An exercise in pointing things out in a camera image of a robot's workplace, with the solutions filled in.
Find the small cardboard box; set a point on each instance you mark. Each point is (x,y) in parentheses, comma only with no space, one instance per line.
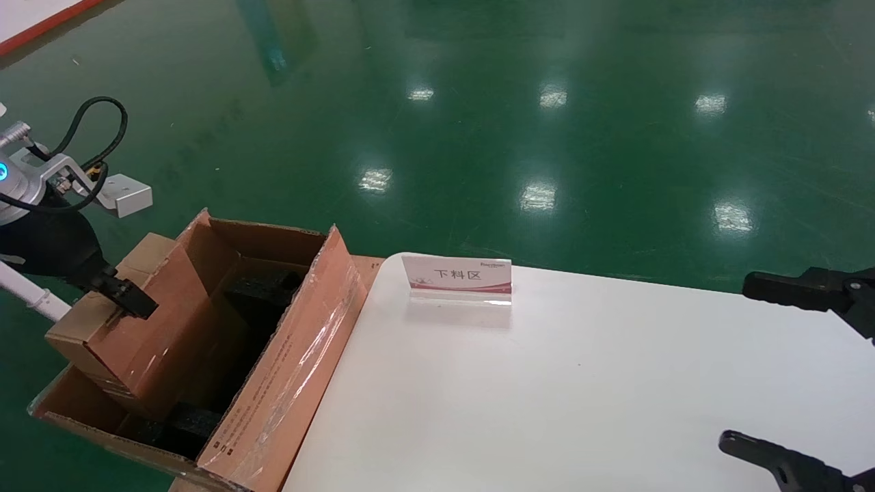
(157,342)

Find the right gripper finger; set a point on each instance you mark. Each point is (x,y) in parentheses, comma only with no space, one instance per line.
(793,468)
(800,290)

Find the white board with red edge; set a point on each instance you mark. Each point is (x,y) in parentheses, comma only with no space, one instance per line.
(27,17)

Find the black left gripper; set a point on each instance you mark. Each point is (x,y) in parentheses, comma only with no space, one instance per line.
(48,242)

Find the black foam insert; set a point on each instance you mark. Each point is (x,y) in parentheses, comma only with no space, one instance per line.
(260,301)

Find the large cardboard box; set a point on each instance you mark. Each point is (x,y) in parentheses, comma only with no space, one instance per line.
(294,369)

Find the acrylic table sign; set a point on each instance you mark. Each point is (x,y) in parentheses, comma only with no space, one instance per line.
(454,277)

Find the white pipe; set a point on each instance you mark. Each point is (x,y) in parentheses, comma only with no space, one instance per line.
(31,294)

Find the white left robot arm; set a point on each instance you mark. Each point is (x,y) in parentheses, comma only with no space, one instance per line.
(17,188)

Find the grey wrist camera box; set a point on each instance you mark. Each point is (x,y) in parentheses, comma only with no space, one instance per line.
(126,195)

